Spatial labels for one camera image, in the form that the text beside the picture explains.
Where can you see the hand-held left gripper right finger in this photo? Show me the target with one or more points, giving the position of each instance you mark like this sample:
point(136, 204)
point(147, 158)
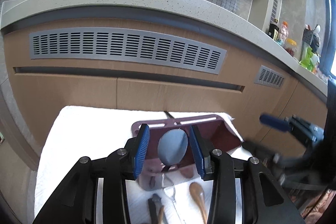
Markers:
point(196, 153)

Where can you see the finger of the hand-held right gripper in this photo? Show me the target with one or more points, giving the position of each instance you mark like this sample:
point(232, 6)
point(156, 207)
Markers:
point(265, 150)
point(273, 123)

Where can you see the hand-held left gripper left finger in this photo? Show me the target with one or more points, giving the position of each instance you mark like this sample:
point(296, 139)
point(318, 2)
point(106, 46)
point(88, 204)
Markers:
point(141, 150)

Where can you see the blue spoon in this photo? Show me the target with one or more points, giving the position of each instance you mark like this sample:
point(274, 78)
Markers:
point(172, 145)

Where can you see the maroon plastic utensil holder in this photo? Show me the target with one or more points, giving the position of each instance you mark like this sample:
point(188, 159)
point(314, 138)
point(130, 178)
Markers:
point(225, 134)

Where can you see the wooden spoon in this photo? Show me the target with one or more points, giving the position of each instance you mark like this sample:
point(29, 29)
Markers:
point(197, 192)
point(187, 173)

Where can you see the shovel-shaped metal spoon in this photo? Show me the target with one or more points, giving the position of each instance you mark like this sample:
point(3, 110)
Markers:
point(172, 193)

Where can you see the small grey vent grille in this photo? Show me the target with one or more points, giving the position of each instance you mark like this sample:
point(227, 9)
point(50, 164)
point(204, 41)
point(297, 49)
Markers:
point(269, 76)

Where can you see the patterned brown cloth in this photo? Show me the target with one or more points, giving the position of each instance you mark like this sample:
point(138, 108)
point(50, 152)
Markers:
point(324, 208)

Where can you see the white textured towel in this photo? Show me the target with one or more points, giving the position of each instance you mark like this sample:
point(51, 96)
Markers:
point(78, 129)

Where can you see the thin wooden stick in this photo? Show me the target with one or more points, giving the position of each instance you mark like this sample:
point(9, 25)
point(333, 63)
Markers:
point(160, 214)

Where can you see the green plastic bag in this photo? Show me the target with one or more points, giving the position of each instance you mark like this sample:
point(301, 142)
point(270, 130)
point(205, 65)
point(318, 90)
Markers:
point(308, 60)

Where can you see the yellow-lidded jar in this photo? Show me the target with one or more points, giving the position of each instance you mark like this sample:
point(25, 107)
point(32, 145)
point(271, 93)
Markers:
point(290, 48)

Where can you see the wooden kitchen cabinet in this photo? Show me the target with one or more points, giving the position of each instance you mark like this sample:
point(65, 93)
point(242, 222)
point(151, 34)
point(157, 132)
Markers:
point(78, 92)

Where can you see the clear orange-capped bottle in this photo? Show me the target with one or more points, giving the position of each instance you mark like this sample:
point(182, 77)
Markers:
point(284, 31)

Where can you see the dark sauce bottle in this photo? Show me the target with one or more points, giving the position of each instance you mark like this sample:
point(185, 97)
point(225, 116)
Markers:
point(273, 29)

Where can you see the grey utensil rack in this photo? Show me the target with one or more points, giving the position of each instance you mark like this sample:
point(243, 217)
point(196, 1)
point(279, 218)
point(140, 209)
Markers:
point(308, 36)

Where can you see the long grey vent grille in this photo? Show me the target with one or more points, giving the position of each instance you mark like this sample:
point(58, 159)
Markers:
point(126, 49)

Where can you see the dark window frame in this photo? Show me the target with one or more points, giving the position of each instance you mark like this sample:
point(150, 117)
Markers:
point(328, 29)

